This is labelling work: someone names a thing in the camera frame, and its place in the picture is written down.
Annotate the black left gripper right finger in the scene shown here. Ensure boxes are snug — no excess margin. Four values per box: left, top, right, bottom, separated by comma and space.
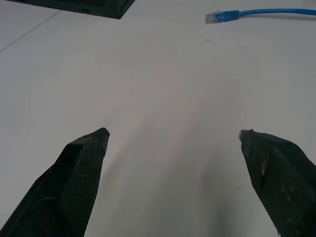
238, 128, 316, 237

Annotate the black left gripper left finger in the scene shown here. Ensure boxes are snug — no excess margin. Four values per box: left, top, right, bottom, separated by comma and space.
0, 127, 111, 237

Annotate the blue ethernet cable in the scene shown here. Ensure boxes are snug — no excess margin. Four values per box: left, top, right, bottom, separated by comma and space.
205, 8, 316, 25

